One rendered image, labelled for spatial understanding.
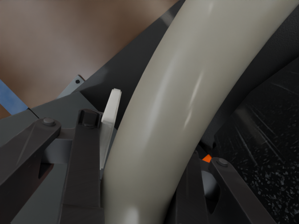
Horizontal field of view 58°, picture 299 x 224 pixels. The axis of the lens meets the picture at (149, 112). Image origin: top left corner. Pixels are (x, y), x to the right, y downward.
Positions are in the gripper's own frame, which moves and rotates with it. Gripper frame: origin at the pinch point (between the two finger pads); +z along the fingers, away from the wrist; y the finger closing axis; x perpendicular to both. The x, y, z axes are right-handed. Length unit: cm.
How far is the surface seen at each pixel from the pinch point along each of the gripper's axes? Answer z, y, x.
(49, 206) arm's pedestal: 37, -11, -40
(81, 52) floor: 106, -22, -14
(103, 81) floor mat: 101, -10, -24
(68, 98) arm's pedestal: 90, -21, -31
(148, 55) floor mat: 99, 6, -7
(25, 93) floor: 109, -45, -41
